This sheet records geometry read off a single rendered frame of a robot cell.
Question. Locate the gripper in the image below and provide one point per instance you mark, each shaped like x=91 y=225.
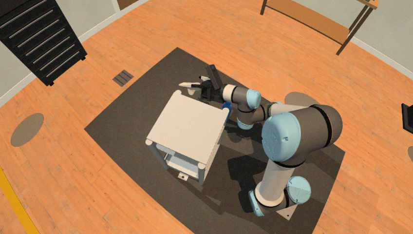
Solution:
x=208 y=92

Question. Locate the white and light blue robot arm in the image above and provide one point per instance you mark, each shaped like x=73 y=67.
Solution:
x=289 y=134

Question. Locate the blue bottle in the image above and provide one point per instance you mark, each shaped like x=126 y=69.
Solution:
x=229 y=106

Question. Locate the beige shelving unit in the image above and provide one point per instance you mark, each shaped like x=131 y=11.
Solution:
x=190 y=132

